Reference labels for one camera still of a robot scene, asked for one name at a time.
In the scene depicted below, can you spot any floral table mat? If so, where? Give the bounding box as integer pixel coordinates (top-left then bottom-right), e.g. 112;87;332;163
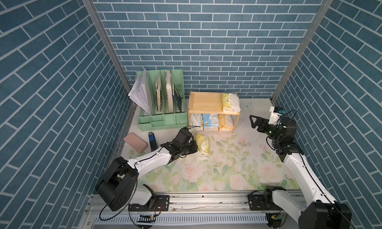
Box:
119;98;302;192

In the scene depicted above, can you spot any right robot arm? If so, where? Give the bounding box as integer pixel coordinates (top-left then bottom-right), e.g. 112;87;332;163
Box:
249;115;353;229

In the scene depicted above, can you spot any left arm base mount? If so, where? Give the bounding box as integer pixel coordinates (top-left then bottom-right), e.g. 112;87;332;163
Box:
128;184;170;212

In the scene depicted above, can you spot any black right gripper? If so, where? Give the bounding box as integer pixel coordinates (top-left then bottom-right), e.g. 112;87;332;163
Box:
250;115;281;144

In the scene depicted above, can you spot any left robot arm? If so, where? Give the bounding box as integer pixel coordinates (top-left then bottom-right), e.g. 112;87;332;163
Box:
95;127;198;211

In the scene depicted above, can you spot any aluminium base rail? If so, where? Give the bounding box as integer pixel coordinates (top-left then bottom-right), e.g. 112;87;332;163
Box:
79;190;303;229

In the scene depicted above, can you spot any yellow white tissue pack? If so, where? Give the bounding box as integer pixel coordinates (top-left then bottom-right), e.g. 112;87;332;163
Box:
195;134;210;156

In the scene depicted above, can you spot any pink rounded case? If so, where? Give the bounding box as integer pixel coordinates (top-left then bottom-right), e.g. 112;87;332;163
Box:
124;133;148;153

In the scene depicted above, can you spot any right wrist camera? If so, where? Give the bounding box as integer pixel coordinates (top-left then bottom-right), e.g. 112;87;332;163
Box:
269;106;285;125

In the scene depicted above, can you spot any wooden two-tier shelf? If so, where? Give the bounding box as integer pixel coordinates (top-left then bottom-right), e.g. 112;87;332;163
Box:
187;92;240;133

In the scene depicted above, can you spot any blue cartoon tissue pack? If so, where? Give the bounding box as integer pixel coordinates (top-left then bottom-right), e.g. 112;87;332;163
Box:
203;114;219;131

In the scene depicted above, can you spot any thin brown-edged book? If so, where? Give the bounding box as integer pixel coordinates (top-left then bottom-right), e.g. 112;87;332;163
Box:
155;76;162;112

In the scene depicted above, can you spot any green plastic file organizer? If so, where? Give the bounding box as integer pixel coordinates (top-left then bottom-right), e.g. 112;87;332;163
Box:
136;69;188;132

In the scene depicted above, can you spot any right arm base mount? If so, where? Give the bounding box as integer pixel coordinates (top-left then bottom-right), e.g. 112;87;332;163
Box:
248;185;286;211

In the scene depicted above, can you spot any dark blue thin book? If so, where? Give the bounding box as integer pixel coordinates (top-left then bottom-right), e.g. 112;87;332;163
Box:
173;84;182;112

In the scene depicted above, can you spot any orange white tissue pack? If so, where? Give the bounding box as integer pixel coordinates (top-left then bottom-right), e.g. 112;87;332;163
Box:
218;115;234;132

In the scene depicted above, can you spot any white paper sheet stack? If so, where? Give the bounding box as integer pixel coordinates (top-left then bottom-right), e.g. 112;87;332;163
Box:
128;69;152;115

